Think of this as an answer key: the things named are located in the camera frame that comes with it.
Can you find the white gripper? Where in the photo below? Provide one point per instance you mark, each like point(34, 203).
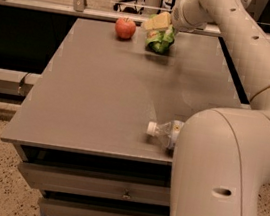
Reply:
point(181, 16)

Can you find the green rice chip bag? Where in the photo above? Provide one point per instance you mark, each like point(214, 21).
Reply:
point(159, 41)

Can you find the grey drawer cabinet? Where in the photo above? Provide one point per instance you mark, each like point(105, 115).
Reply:
point(90, 109)

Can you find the clear plastic water bottle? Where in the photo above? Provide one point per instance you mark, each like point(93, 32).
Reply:
point(167, 133)

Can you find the top grey drawer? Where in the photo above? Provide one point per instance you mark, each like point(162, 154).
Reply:
point(107, 186)

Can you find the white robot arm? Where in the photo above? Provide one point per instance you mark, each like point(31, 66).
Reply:
point(222, 156)

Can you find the red apple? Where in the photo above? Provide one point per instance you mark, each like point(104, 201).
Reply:
point(125, 28)

